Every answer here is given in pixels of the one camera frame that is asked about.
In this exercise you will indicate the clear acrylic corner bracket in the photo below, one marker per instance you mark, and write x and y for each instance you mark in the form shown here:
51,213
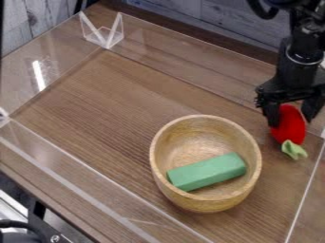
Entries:
105,37

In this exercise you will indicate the red plush tomato green stem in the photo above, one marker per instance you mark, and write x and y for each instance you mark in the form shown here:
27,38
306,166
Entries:
290,132

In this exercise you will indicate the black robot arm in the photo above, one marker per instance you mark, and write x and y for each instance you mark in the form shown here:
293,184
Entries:
304,46

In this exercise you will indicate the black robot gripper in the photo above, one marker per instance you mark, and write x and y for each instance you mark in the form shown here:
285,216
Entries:
296,82

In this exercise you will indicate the green rectangular block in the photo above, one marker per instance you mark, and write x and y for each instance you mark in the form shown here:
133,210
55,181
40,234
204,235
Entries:
208,172

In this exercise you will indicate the wooden bowl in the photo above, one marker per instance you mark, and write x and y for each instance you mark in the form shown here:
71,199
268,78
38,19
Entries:
194,138

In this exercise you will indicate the black metal table frame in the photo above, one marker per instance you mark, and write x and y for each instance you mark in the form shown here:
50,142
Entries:
58,230

